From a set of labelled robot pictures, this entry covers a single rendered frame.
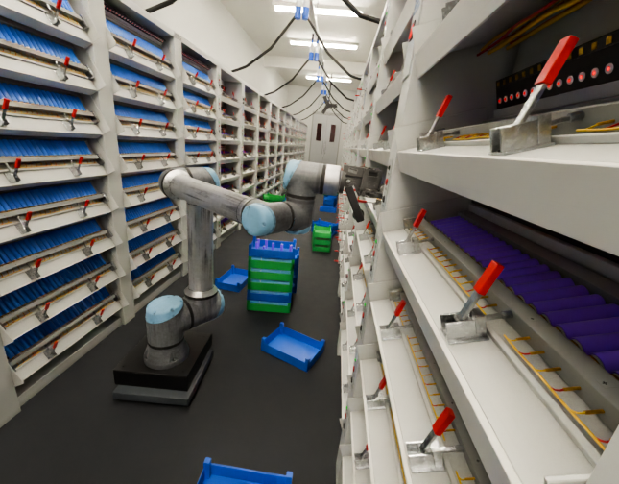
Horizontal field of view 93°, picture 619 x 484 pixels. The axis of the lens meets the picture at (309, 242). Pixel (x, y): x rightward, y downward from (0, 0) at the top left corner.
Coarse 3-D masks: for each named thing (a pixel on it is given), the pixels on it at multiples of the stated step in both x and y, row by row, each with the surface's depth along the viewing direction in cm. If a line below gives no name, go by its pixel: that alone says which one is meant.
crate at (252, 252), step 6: (252, 240) 204; (264, 240) 209; (270, 240) 209; (294, 240) 207; (252, 246) 205; (270, 246) 210; (276, 246) 210; (288, 246) 210; (294, 246) 209; (252, 252) 190; (258, 252) 190; (264, 252) 190; (270, 252) 191; (276, 252) 191; (282, 252) 191; (288, 252) 191; (294, 252) 191; (282, 258) 192; (288, 258) 192; (294, 258) 192
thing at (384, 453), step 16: (368, 352) 83; (368, 368) 81; (368, 384) 75; (384, 384) 66; (368, 400) 68; (384, 400) 70; (368, 416) 67; (384, 416) 66; (368, 432) 63; (384, 432) 62; (384, 448) 59; (384, 464) 56; (400, 464) 55; (384, 480) 53; (400, 480) 52
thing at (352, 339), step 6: (348, 294) 155; (348, 300) 156; (348, 306) 149; (348, 312) 140; (354, 312) 140; (348, 318) 139; (354, 318) 138; (348, 324) 135; (354, 324) 134; (348, 330) 130; (354, 330) 129; (348, 336) 126; (354, 336) 125; (348, 342) 122; (354, 342) 121; (348, 348) 119; (354, 348) 114; (348, 354) 115; (354, 354) 114; (348, 360) 112; (348, 366) 109; (348, 372) 106; (348, 378) 98; (348, 384) 99
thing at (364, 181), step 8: (344, 168) 87; (352, 168) 87; (360, 168) 86; (368, 168) 88; (376, 168) 89; (344, 176) 86; (352, 176) 88; (360, 176) 87; (368, 176) 85; (376, 176) 86; (344, 184) 87; (352, 184) 88; (360, 184) 88; (368, 184) 87; (376, 184) 87; (360, 192) 87; (368, 192) 87
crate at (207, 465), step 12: (204, 468) 99; (216, 468) 101; (228, 468) 101; (240, 468) 101; (204, 480) 101; (216, 480) 101; (228, 480) 101; (240, 480) 102; (252, 480) 101; (264, 480) 101; (276, 480) 100; (288, 480) 97
